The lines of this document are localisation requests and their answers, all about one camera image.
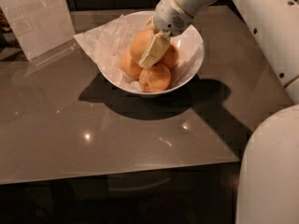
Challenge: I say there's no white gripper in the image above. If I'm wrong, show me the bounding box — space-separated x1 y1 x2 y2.
138 0 193 68

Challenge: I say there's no orange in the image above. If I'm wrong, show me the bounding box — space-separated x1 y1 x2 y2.
130 30 153 63
121 50 142 79
161 43 179 69
139 63 171 92

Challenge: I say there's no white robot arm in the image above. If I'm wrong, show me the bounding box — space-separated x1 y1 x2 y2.
147 0 299 224

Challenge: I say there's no white ceramic bowl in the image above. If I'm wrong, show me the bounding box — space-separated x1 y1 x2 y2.
96 10 206 97

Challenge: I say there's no white paper napkin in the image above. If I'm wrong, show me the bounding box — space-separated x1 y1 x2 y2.
74 12 151 93

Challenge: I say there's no clear acrylic sign holder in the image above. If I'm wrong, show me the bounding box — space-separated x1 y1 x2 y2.
0 0 75 61

